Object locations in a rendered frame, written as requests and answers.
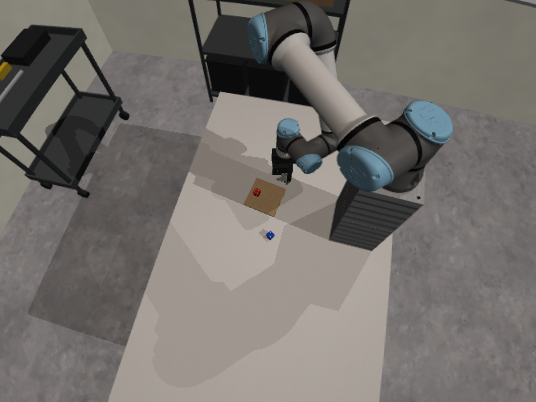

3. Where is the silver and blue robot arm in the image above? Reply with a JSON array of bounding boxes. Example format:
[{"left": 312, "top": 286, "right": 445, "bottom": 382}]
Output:
[{"left": 247, "top": 0, "right": 453, "bottom": 193}]

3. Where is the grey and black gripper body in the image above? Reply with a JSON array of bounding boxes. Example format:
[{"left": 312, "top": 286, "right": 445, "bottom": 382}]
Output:
[{"left": 271, "top": 148, "right": 294, "bottom": 175}]

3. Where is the tan flat mat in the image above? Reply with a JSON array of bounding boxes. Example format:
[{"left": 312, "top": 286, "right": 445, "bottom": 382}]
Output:
[{"left": 243, "top": 178, "right": 286, "bottom": 216}]

